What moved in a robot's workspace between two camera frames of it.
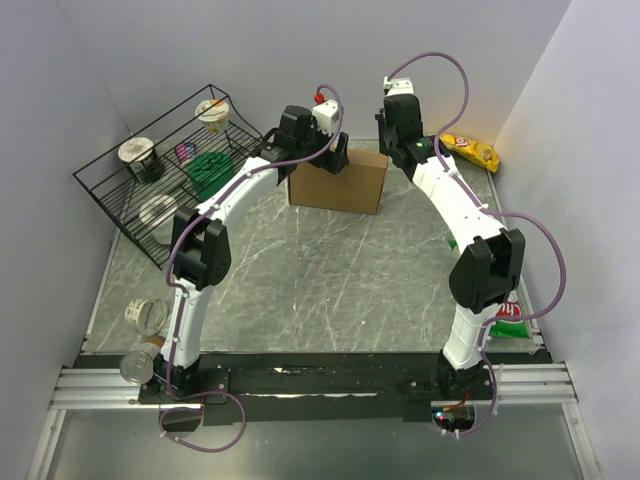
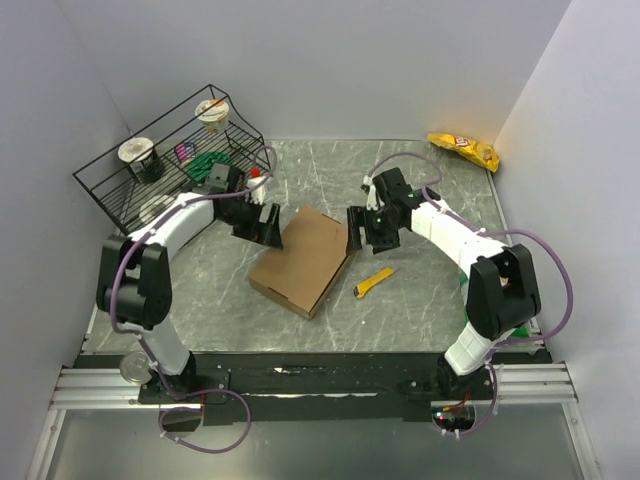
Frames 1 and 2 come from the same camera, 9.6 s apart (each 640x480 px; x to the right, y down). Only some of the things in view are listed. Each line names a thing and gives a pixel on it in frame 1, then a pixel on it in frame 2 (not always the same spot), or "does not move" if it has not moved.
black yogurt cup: x=142 y=159 does not move
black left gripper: x=335 y=163 → x=271 y=229
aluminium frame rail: x=537 y=385 does not move
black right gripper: x=381 y=127 → x=358 y=217
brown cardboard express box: x=357 y=187 → x=295 y=276
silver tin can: x=137 y=365 does not move
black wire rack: x=146 y=181 does not move
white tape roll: x=157 y=209 does not move
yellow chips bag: x=472 y=150 does not move
